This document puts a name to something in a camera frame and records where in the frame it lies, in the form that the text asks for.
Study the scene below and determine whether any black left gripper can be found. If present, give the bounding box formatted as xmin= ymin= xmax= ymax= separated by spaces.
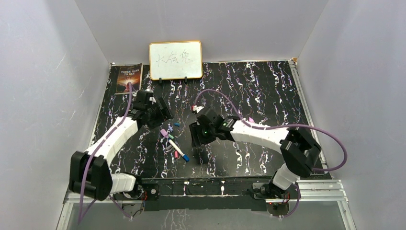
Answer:
xmin=146 ymin=98 xmax=174 ymax=130

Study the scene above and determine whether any pink highlighter cap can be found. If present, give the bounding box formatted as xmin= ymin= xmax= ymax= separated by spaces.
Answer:
xmin=160 ymin=129 xmax=169 ymax=138

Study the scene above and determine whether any white marker dark blue cap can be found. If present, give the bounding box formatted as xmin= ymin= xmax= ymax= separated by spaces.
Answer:
xmin=168 ymin=138 xmax=190 ymax=162

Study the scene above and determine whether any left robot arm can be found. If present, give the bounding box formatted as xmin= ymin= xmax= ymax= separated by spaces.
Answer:
xmin=68 ymin=90 xmax=173 ymax=201

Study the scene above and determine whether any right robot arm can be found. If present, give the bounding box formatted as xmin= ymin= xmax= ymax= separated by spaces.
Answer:
xmin=189 ymin=106 xmax=321 ymax=199

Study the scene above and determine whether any book three days to see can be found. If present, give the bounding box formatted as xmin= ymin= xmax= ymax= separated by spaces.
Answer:
xmin=115 ymin=63 xmax=143 ymax=94

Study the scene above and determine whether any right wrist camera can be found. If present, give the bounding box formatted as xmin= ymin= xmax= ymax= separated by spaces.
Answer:
xmin=192 ymin=105 xmax=204 ymax=114

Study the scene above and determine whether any small whiteboard orange frame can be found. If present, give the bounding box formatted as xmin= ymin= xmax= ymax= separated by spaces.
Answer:
xmin=148 ymin=41 xmax=203 ymax=81

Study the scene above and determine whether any black base frame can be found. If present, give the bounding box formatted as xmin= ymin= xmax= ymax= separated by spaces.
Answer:
xmin=126 ymin=176 xmax=302 ymax=213

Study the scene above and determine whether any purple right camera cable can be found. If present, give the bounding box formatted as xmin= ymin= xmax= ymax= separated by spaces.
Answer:
xmin=193 ymin=89 xmax=348 ymax=173

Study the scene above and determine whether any aluminium rail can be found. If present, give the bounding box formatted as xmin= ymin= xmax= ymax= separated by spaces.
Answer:
xmin=288 ymin=58 xmax=358 ymax=230

